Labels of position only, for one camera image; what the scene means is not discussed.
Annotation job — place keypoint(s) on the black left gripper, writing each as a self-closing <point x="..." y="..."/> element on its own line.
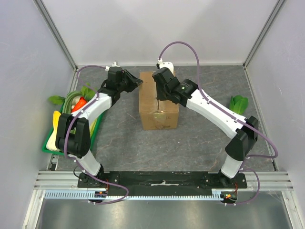
<point x="137" y="82"/>

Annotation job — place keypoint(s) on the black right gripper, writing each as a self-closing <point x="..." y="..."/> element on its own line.
<point x="159" y="94"/>

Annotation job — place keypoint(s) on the brown cardboard express box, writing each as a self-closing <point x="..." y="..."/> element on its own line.
<point x="155" y="114"/>

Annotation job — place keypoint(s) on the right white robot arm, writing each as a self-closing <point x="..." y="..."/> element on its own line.
<point x="238" y="128"/>

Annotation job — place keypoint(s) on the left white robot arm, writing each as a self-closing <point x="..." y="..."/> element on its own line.
<point x="73" y="131"/>

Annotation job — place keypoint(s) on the orange carrot toy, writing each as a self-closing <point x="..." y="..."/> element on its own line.
<point x="81" y="102"/>

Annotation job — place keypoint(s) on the green bean bundle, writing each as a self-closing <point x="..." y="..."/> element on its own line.
<point x="67" y="105"/>

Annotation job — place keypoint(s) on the green bok choy leaf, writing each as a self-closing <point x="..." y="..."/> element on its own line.
<point x="238" y="104"/>

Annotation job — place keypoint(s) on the yellow corn toy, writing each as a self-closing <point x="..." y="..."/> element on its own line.
<point x="55" y="121"/>

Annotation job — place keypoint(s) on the white radish toy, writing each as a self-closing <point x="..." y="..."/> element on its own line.
<point x="51" y="142"/>

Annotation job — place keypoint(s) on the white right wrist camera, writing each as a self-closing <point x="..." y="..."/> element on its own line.
<point x="160" y="64"/>

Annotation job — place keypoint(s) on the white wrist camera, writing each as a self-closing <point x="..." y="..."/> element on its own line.
<point x="114" y="64"/>
<point x="160" y="64"/>

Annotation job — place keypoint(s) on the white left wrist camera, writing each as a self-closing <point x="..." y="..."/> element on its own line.
<point x="114" y="64"/>

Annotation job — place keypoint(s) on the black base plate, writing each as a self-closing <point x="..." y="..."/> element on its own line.
<point x="173" y="183"/>

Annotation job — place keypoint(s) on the aluminium frame post left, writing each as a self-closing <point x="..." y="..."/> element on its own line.
<point x="55" y="32"/>

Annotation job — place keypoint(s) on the aluminium frame post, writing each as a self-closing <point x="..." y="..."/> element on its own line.
<point x="55" y="32"/>
<point x="264" y="31"/>

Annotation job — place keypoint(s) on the aluminium frame post right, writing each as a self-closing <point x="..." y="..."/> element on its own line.
<point x="264" y="31"/>

